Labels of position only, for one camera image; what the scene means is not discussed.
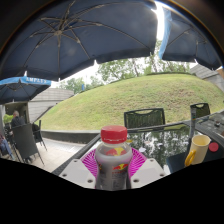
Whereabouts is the blue patio umbrella white lettering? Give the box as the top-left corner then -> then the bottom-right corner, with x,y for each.
0,76 -> 52,105

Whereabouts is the red-capped drink bottle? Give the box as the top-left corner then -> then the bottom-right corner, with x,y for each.
94,125 -> 134,192

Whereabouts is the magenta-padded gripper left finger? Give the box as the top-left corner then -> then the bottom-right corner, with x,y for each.
59,147 -> 101,190

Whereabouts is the person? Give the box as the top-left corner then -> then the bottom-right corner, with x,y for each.
10,110 -> 26,129

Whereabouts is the cream mug with yellow handle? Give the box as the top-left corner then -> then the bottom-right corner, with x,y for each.
184,134 -> 212,168

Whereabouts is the flat round red coaster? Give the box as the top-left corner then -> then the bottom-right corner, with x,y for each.
208,142 -> 220,153

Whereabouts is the dark slim patio chair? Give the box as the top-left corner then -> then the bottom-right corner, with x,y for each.
32,119 -> 48,151

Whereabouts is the dark wicker armchair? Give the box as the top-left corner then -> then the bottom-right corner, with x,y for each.
11,123 -> 45,166

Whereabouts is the large navy patio umbrella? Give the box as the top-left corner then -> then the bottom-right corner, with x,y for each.
159,6 -> 224,71
0,0 -> 159,82

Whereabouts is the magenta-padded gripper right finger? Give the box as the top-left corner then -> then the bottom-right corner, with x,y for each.
126,147 -> 167,190

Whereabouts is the grey upright tube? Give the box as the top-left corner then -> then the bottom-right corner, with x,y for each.
189,114 -> 198,139

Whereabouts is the dark mesh-back patio chair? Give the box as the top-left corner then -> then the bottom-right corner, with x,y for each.
189,102 -> 212,119
123,107 -> 167,129

